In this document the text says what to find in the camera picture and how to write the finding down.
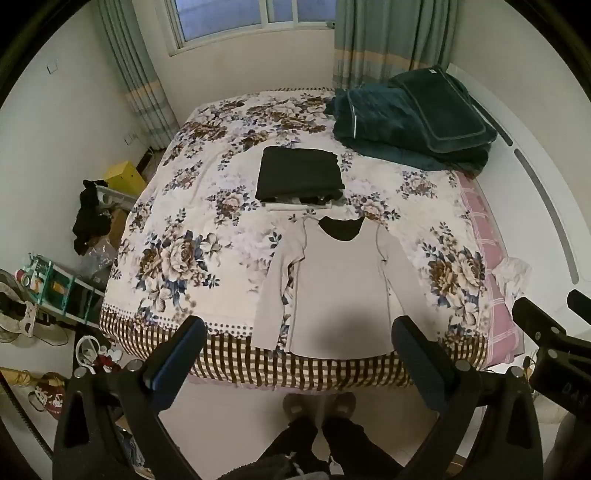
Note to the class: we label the white crumpled cloth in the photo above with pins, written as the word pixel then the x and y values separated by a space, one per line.
pixel 511 277

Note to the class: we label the window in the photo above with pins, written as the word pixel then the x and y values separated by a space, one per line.
pixel 249 21

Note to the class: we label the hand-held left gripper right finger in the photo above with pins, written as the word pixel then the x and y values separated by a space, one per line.
pixel 418 369

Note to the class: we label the white red slippers pair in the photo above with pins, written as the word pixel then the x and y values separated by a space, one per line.
pixel 99 353

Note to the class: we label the yellow box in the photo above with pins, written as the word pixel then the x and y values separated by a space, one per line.
pixel 124 177

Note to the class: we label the pink checkered bed sheet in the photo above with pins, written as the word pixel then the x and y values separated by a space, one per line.
pixel 496 295

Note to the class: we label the clear plastic bag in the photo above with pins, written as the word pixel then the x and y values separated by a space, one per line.
pixel 99 258

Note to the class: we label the red patterned shoe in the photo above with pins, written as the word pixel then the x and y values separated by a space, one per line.
pixel 48 394

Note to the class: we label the wall power socket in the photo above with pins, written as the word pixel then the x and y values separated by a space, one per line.
pixel 131 137

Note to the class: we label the person's dark trousers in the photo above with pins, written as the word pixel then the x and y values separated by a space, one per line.
pixel 318 452

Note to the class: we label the black hanging clothes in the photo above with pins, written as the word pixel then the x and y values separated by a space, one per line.
pixel 90 217

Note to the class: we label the floral bedspread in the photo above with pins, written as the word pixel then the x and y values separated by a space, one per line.
pixel 194 221

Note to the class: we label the grey slipper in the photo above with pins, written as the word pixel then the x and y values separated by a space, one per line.
pixel 299 406
pixel 340 404

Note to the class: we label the dark green pillow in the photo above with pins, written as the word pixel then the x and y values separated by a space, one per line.
pixel 438 110

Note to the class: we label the wall light switch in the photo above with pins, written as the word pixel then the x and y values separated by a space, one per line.
pixel 52 68

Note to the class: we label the white bed headboard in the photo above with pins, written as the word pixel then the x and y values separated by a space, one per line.
pixel 540 184

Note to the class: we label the teal storage rack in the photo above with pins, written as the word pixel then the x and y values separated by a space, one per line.
pixel 60 290

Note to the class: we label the beige long-sleeve shirt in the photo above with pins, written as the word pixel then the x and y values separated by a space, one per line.
pixel 341 286

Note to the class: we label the green striped curtain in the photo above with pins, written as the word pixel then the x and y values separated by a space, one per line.
pixel 383 41
pixel 134 74

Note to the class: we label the black folded garment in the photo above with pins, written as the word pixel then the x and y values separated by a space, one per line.
pixel 300 173

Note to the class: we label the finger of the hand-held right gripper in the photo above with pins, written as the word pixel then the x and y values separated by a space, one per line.
pixel 581 303
pixel 538 318

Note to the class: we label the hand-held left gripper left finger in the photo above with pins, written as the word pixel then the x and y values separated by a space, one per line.
pixel 162 369

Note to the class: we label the dark green blanket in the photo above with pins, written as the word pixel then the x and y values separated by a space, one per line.
pixel 374 124

